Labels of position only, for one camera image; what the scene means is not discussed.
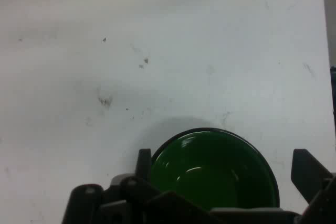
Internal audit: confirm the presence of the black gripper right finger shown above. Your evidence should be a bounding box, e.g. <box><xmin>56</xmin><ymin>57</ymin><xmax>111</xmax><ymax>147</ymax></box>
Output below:
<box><xmin>290</xmin><ymin>148</ymin><xmax>336</xmax><ymax>224</ymax></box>

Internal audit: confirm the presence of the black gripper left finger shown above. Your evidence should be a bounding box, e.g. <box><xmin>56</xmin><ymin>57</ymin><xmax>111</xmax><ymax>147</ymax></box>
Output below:
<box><xmin>61</xmin><ymin>148</ymin><xmax>218</xmax><ymax>224</ymax></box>

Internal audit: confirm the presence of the dark blue object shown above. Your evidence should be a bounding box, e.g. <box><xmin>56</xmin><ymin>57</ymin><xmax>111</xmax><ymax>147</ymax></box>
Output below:
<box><xmin>330</xmin><ymin>66</ymin><xmax>336</xmax><ymax>128</ymax></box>

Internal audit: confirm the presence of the green bowl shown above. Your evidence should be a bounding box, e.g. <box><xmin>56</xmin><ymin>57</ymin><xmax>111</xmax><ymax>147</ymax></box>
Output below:
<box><xmin>150</xmin><ymin>127</ymin><xmax>280</xmax><ymax>212</ymax></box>

